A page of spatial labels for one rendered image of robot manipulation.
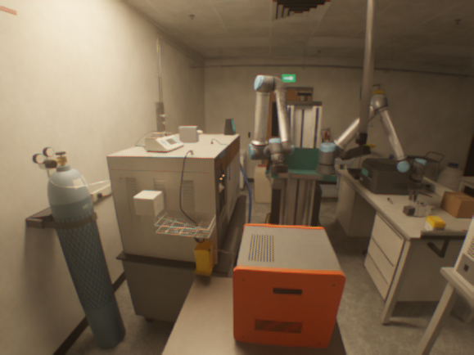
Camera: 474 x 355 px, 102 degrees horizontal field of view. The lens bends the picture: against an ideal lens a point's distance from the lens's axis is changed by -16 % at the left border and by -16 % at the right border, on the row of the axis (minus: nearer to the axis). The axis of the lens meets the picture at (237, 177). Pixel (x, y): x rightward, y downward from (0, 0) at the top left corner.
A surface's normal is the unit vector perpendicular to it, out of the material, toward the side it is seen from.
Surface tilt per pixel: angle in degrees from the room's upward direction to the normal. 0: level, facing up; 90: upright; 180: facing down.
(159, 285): 90
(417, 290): 90
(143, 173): 90
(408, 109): 90
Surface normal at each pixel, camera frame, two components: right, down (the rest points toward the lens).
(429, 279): -0.13, 0.29
